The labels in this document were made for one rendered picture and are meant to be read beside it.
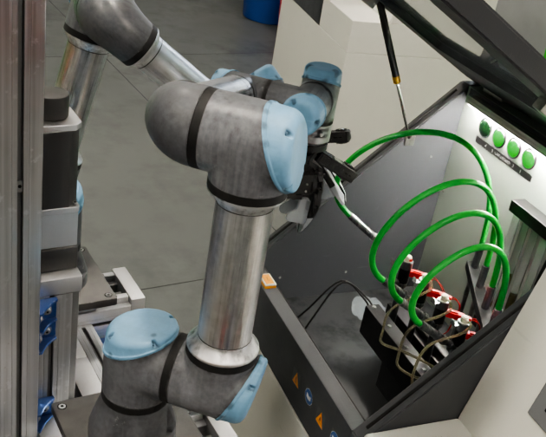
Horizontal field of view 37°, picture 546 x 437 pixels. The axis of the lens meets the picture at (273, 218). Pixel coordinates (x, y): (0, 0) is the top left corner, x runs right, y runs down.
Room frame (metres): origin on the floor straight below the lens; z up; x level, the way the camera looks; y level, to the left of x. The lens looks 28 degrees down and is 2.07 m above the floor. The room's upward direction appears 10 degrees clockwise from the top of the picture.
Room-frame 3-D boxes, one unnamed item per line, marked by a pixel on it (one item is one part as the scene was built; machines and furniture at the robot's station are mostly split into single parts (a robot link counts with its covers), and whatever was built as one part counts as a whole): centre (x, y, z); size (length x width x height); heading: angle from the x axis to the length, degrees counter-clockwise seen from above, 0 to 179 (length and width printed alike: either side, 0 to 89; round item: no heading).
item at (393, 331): (1.55, -0.38, 0.91); 0.34 x 0.10 x 0.15; 26
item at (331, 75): (1.51, -0.05, 1.55); 0.09 x 0.08 x 0.11; 169
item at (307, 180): (1.52, -0.04, 1.39); 0.09 x 0.08 x 0.12; 116
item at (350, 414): (1.55, -0.11, 0.87); 0.62 x 0.04 x 0.16; 26
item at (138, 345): (1.07, 0.17, 1.20); 0.13 x 0.12 x 0.14; 79
